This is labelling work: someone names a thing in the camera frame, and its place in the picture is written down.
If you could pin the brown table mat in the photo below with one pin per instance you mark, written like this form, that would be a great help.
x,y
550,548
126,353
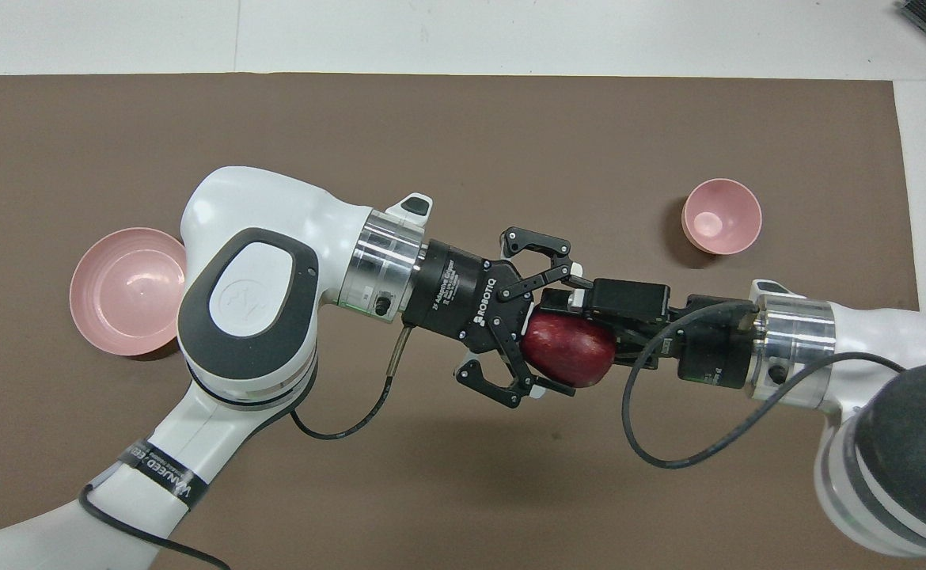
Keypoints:
x,y
431,142

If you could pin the pink plate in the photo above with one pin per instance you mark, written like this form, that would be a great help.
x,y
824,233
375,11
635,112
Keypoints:
x,y
123,293

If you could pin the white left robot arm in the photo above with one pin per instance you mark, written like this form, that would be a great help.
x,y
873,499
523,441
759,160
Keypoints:
x,y
257,206

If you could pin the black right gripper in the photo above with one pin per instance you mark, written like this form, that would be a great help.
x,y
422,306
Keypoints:
x,y
716,356

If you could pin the dark red apple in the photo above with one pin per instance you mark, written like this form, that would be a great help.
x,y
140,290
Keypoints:
x,y
574,348

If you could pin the pink bowl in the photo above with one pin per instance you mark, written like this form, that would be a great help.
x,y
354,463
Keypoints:
x,y
724,218

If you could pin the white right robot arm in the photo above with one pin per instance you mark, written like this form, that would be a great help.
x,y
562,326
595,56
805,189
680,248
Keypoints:
x,y
890,332

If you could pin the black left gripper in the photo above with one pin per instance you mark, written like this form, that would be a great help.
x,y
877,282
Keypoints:
x,y
455,293

